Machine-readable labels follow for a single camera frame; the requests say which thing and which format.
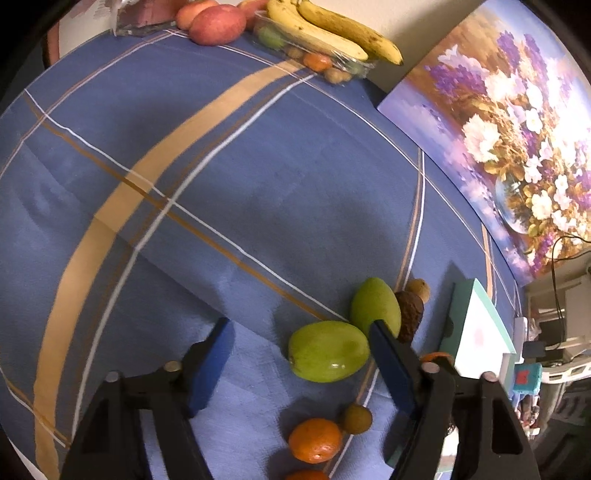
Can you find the small brown round fruit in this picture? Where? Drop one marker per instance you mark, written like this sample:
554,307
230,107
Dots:
356,418
419,289

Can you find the yellow banana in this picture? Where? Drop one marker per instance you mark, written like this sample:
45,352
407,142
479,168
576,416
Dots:
314,39
351,30

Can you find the blue plaid tablecloth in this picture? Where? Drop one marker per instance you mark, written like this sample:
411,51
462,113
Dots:
207,184

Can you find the teal box with red mark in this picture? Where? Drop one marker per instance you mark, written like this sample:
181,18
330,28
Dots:
526,378

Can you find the dark brown wrinkled fruit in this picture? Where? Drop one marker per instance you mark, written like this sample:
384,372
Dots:
409,314

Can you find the red apple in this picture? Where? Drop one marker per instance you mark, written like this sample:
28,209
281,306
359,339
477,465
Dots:
251,9
217,25
191,11

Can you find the black power adapter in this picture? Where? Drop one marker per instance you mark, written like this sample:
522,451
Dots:
534,349

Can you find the large green mango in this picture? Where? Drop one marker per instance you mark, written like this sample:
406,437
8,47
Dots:
328,351

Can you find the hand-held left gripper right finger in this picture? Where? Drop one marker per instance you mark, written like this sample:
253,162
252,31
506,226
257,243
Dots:
392,369

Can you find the white tray with teal rim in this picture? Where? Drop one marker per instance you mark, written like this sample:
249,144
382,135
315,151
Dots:
480,332

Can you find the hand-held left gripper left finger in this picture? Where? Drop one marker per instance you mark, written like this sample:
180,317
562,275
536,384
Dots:
210,364

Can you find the flower painting canvas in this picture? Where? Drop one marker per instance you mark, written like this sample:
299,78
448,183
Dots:
498,115

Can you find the clear plastic fruit container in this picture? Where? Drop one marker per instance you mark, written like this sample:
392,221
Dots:
295,53

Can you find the white power strip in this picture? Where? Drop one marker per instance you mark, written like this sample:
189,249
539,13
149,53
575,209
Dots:
519,337

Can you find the small orange in container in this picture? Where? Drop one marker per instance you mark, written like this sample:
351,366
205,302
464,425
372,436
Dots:
317,61

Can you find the pink wrapped flower bouquet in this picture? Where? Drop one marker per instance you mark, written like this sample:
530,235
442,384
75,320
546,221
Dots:
138,16

